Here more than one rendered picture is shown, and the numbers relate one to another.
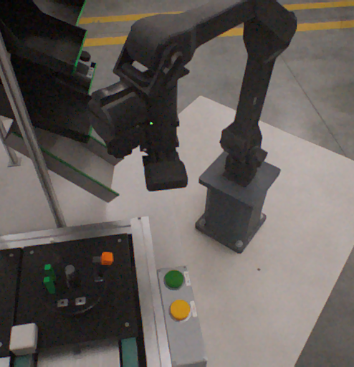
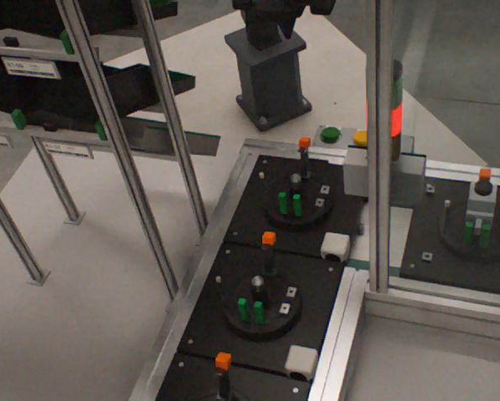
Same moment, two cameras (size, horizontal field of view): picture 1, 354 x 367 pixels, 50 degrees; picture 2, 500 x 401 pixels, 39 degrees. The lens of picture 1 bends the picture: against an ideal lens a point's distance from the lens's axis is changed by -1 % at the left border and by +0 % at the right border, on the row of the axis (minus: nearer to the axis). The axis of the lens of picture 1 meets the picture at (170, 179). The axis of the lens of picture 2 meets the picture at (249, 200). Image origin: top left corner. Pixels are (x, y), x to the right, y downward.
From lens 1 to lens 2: 1.07 m
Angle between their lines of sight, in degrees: 36
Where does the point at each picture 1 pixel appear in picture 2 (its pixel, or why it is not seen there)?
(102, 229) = (239, 175)
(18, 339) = (337, 245)
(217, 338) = not seen: hidden behind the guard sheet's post
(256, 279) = (343, 108)
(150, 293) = (333, 156)
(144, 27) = not seen: outside the picture
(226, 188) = (275, 52)
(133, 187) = (174, 166)
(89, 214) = (185, 213)
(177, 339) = not seen: hidden behind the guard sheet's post
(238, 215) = (295, 69)
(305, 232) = (316, 61)
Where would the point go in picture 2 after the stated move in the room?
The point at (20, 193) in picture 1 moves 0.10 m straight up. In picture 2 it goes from (103, 276) to (88, 246)
